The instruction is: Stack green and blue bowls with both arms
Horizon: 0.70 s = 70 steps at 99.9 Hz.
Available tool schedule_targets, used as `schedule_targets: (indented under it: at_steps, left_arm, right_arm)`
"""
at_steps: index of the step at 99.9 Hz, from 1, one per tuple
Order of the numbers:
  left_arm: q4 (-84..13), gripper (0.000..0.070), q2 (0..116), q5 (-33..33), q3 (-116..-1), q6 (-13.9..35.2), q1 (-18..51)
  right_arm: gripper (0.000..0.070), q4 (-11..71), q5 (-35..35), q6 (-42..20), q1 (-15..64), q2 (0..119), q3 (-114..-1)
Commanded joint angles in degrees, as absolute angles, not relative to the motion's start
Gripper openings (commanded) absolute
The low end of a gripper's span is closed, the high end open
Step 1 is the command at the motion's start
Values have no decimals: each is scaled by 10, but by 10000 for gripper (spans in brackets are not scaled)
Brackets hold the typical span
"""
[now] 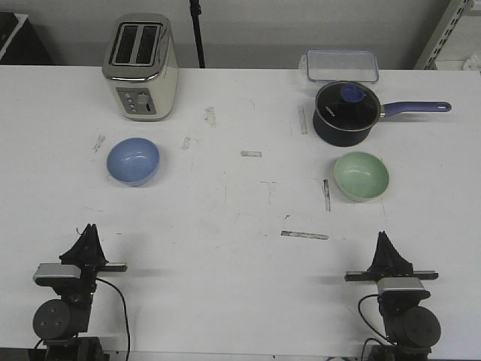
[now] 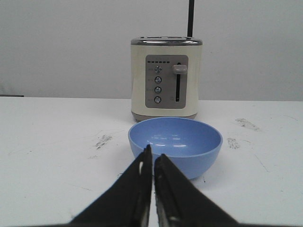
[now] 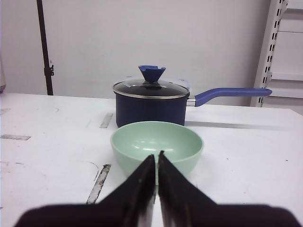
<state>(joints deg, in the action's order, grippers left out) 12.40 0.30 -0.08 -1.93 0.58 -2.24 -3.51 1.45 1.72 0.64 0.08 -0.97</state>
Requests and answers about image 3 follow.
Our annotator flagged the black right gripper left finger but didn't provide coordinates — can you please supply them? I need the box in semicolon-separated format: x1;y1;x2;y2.
16;155;155;227

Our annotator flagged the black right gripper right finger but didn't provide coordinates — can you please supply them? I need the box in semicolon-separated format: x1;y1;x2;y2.
158;151;300;227

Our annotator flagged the light green bowl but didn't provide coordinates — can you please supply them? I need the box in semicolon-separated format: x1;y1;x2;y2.
110;121;204;176

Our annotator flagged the dark blue saucepan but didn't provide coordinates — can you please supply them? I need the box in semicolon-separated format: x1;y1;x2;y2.
116;88;272;127

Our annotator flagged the glass pot lid blue knob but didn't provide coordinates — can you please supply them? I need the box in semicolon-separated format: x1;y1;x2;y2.
113;65;189;99

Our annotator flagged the black tripod pole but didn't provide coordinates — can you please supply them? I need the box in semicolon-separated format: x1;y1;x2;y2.
36;0;54;96

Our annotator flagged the white slotted shelf upright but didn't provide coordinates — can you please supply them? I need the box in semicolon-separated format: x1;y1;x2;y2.
250;0;303;114

